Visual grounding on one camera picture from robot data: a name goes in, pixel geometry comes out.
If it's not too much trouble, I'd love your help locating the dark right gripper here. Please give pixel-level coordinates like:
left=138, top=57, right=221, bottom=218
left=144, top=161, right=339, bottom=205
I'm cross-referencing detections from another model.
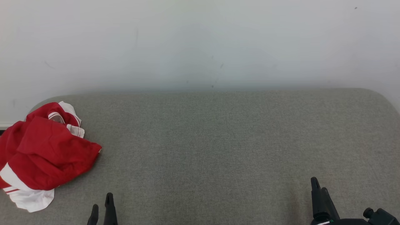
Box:
left=310, top=177, right=372, bottom=225

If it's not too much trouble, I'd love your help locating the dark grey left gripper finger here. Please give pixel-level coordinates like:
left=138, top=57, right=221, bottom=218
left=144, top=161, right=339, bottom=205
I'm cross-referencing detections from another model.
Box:
left=87, top=204, right=99, bottom=225
left=104, top=193, right=118, bottom=225

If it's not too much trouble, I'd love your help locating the red white basketball jersey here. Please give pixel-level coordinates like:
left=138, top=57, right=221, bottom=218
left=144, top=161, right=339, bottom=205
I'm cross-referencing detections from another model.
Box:
left=0, top=101, right=103, bottom=213

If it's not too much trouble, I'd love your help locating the grey fabric sofa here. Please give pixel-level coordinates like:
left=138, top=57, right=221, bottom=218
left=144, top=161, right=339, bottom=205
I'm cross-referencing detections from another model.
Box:
left=0, top=88, right=400, bottom=225

